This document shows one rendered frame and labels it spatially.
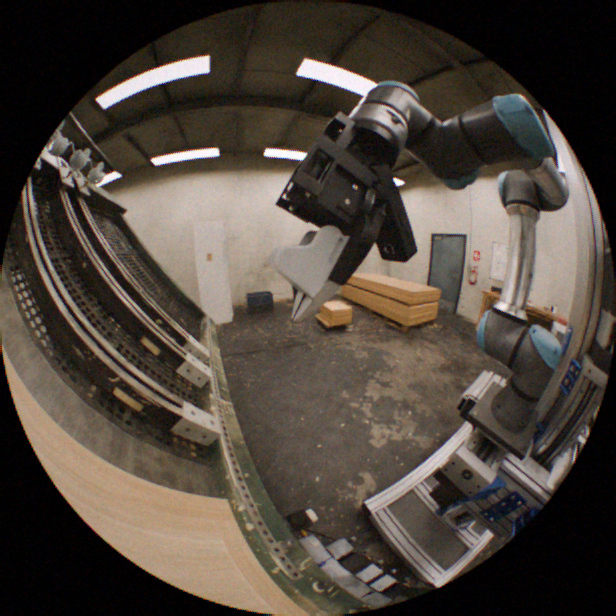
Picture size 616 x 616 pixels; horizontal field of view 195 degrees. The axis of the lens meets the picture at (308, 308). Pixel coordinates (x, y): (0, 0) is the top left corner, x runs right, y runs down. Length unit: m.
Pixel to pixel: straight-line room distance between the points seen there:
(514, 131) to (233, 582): 0.67
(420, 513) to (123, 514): 1.23
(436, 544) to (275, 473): 1.14
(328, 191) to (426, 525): 1.36
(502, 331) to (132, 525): 0.80
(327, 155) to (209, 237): 3.59
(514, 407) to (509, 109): 0.54
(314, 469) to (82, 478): 1.35
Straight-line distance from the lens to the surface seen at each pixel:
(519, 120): 0.25
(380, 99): 0.27
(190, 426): 0.53
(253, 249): 5.04
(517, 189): 0.62
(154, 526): 0.40
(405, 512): 1.28
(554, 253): 5.21
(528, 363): 0.53
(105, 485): 0.39
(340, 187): 0.16
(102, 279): 0.73
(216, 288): 3.73
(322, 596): 0.53
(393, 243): 0.21
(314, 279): 0.15
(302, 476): 1.46
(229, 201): 5.25
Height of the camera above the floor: 1.37
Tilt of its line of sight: 18 degrees down
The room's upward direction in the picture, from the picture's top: straight up
